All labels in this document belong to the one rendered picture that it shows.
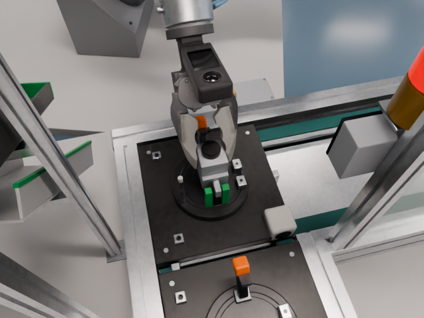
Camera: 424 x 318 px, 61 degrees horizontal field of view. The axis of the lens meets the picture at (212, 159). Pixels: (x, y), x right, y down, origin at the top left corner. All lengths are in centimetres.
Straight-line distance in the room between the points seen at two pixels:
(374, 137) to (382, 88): 49
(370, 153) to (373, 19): 243
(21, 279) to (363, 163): 36
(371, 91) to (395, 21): 201
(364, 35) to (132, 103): 198
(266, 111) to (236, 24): 43
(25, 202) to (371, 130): 39
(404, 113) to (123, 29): 76
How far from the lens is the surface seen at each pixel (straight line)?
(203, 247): 62
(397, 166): 45
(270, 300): 59
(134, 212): 68
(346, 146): 44
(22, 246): 83
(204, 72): 49
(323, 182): 77
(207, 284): 60
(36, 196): 48
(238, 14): 120
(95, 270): 76
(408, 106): 40
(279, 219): 63
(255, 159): 70
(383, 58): 255
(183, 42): 56
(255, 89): 83
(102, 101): 98
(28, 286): 33
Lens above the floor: 156
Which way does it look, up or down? 57 degrees down
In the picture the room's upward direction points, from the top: straight up
